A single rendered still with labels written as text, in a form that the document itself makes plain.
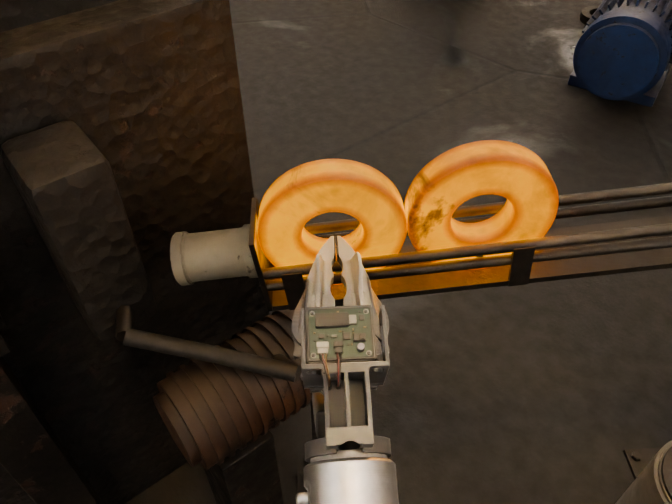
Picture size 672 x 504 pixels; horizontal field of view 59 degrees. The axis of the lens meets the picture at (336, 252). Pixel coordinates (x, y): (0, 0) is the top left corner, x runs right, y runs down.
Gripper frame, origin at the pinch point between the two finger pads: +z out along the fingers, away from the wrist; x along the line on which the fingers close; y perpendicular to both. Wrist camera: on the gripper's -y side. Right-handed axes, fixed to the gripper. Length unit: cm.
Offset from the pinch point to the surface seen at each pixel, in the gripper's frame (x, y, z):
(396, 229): -6.5, -1.3, 3.0
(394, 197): -6.1, 2.4, 4.6
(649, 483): -33.6, -16.0, -21.8
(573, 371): -55, -77, 7
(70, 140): 25.8, 5.3, 10.7
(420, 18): -48, -133, 178
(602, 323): -66, -81, 19
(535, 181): -19.8, 4.2, 4.9
